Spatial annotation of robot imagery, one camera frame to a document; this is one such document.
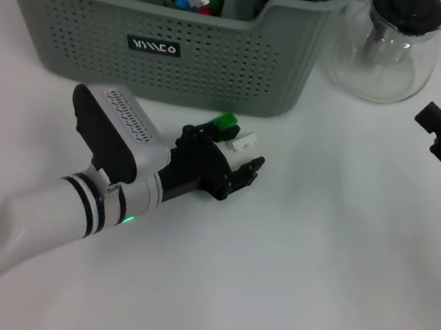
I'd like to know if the glass carafe black lid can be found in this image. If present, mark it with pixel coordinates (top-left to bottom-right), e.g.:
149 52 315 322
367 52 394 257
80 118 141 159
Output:
326 0 441 114

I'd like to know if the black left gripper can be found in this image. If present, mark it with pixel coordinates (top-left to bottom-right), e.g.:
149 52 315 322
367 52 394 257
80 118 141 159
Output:
153 110 272 217

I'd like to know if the grey perforated storage bin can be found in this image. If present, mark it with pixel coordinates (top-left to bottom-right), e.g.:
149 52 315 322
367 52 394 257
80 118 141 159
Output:
0 0 358 134

